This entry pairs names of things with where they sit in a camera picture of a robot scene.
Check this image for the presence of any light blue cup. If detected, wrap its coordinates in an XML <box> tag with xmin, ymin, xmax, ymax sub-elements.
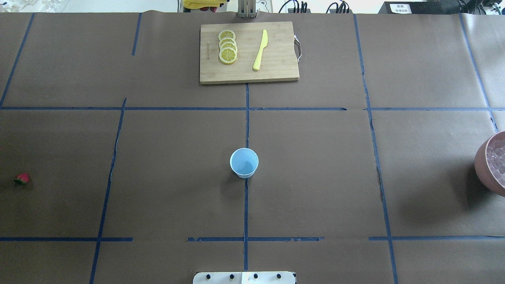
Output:
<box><xmin>230</xmin><ymin>148</ymin><xmax>259</xmax><ymax>179</ymax></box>

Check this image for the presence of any pink bowl with ice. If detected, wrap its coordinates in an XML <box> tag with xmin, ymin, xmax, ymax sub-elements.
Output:
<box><xmin>474</xmin><ymin>131</ymin><xmax>505</xmax><ymax>196</ymax></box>

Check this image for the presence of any yellow plastic knife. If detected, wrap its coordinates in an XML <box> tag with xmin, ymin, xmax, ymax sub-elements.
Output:
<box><xmin>252</xmin><ymin>29</ymin><xmax>269</xmax><ymax>71</ymax></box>

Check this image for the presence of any lemon slice front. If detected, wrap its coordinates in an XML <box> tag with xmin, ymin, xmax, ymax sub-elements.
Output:
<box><xmin>219</xmin><ymin>47</ymin><xmax>238</xmax><ymax>65</ymax></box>

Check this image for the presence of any wooden cutting board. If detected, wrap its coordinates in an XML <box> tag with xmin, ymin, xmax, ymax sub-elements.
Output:
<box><xmin>200</xmin><ymin>21</ymin><xmax>300</xmax><ymax>85</ymax></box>

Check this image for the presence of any lemon slice top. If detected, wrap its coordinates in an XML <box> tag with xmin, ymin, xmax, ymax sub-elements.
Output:
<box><xmin>218</xmin><ymin>30</ymin><xmax>236</xmax><ymax>40</ymax></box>

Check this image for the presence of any yellow cloth bag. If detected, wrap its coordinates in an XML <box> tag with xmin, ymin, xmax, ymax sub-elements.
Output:
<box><xmin>182</xmin><ymin>0</ymin><xmax>229</xmax><ymax>12</ymax></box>

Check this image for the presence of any black box with label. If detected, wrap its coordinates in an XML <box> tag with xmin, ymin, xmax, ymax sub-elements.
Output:
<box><xmin>378</xmin><ymin>0</ymin><xmax>460</xmax><ymax>15</ymax></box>

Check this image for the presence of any red strawberry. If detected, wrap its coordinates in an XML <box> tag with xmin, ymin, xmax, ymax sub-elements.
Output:
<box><xmin>14</xmin><ymin>173</ymin><xmax>30</xmax><ymax>185</ymax></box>

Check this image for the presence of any aluminium frame post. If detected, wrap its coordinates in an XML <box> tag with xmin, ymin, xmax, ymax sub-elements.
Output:
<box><xmin>238</xmin><ymin>0</ymin><xmax>257</xmax><ymax>19</ymax></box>

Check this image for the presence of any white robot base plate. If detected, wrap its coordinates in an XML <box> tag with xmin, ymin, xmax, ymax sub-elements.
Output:
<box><xmin>193</xmin><ymin>271</ymin><xmax>297</xmax><ymax>284</ymax></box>

